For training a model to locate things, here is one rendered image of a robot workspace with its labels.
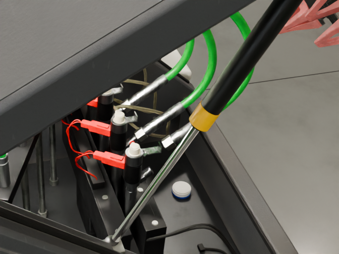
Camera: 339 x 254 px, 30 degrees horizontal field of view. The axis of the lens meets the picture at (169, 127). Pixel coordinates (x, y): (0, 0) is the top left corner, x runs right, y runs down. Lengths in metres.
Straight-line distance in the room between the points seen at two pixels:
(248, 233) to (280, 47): 2.30
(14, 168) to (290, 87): 2.28
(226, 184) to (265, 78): 1.94
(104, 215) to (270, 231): 0.29
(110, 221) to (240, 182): 0.28
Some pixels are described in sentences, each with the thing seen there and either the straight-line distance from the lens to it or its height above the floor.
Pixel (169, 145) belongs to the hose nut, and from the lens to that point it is 0.99.
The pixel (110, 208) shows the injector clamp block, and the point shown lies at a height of 0.98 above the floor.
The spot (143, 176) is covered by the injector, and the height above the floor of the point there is 1.07.
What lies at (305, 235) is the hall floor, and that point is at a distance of 2.45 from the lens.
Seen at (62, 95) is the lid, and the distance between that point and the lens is 0.40.
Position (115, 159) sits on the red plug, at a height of 1.10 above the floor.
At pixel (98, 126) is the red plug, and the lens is 1.06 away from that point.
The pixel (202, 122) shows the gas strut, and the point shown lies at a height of 1.46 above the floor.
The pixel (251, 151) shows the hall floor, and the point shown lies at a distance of 2.71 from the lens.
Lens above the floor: 1.79
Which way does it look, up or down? 40 degrees down
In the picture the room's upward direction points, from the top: 7 degrees clockwise
